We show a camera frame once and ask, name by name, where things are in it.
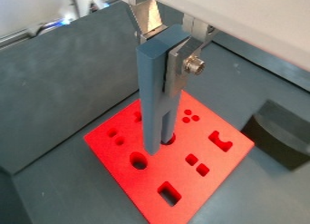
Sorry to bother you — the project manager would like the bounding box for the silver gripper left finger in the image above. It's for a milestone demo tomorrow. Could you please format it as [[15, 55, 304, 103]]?
[[129, 0, 167, 44]]

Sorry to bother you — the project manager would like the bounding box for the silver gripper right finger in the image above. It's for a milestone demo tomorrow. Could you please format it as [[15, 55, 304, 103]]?
[[163, 15, 219, 97]]

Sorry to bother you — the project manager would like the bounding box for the blue double-square peg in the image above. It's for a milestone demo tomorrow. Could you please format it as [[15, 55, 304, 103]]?
[[136, 24, 188, 155]]

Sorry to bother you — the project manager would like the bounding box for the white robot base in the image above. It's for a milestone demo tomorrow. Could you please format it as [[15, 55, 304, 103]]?
[[60, 0, 109, 24]]

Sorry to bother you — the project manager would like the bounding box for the black foam block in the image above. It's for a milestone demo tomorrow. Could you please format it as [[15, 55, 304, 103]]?
[[240, 100, 310, 170]]

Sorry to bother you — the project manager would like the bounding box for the red insertion board with holes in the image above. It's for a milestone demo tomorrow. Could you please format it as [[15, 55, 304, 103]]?
[[84, 93, 254, 224]]

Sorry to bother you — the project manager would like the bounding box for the aluminium frame rail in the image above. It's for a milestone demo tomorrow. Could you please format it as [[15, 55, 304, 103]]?
[[0, 17, 71, 50]]

